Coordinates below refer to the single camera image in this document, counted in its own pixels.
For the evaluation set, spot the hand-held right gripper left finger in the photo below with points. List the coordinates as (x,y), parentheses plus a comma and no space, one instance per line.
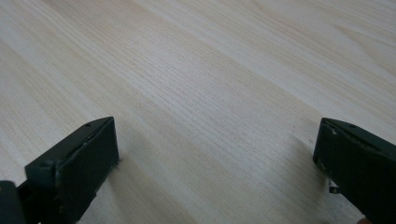
(77,168)

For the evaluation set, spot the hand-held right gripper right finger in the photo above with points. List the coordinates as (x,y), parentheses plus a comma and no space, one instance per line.
(361,165)

